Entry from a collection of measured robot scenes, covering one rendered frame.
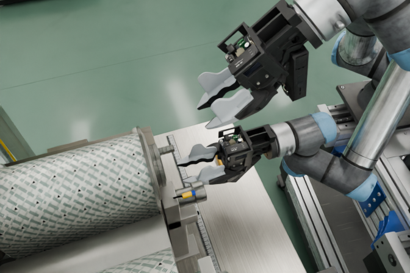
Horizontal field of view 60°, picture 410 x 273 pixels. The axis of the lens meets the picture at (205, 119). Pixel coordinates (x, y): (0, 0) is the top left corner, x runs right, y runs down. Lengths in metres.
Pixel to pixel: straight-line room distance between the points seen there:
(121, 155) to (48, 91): 2.11
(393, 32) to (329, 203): 1.36
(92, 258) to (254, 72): 0.36
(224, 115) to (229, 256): 0.46
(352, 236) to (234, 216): 0.92
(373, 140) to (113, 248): 0.59
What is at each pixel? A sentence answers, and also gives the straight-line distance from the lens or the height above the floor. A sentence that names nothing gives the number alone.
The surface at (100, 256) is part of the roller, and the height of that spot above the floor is 1.23.
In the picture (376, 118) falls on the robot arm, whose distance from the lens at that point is 0.86.
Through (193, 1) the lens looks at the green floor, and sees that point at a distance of 3.23.
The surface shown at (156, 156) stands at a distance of 0.58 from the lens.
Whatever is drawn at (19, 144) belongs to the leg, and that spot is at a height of 0.48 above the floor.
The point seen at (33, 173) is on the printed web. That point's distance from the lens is 0.58.
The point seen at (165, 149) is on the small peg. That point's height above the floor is 1.27.
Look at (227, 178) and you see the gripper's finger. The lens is 0.77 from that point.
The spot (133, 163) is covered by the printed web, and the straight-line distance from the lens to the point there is 0.55.
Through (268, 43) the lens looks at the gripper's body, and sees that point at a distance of 0.50.
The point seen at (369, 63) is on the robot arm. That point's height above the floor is 1.01.
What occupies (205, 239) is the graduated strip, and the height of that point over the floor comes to 0.90.
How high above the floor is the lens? 1.77
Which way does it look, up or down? 52 degrees down
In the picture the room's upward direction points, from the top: straight up
